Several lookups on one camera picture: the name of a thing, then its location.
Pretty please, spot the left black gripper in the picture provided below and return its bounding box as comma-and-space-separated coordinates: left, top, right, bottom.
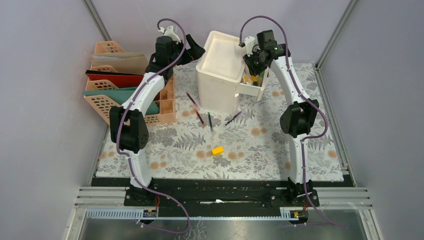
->
167, 34, 204, 67

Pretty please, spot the yellow capped white marker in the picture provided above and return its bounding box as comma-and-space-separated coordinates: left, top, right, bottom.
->
251, 75, 259, 86

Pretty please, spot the white top drawer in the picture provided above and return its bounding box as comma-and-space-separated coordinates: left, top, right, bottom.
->
235, 65, 270, 101

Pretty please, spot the beige notebook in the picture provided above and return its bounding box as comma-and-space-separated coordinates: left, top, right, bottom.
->
91, 52, 149, 75

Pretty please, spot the white three-drawer cabinet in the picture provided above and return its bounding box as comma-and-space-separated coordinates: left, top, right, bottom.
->
195, 30, 246, 115

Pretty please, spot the red ring binder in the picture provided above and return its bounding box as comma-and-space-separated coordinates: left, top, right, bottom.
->
85, 70, 144, 90

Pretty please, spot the teal folder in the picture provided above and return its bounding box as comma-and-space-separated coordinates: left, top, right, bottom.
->
82, 87, 160, 116

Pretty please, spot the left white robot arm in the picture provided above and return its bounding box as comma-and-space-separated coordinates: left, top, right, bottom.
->
109, 25, 205, 206

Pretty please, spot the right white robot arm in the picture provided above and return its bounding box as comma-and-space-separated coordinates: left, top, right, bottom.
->
239, 30, 319, 206

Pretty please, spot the blue pen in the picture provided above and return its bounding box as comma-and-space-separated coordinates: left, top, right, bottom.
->
225, 111, 243, 126

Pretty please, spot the red capped marker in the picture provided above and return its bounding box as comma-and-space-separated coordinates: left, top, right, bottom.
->
185, 91, 199, 108

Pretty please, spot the orange clear pen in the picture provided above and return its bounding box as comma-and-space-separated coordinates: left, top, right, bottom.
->
195, 109, 206, 127

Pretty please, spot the clear green pen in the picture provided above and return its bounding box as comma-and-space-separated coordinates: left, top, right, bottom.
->
207, 112, 214, 135

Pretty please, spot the yellow eraser block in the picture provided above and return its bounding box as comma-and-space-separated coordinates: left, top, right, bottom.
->
211, 146, 224, 156

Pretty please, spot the floral table mat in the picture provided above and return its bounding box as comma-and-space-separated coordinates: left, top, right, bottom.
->
95, 62, 345, 182

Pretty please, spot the aluminium corner frame post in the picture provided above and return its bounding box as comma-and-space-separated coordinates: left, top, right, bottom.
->
82, 0, 112, 41

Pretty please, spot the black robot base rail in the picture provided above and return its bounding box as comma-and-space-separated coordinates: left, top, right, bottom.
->
91, 177, 355, 218

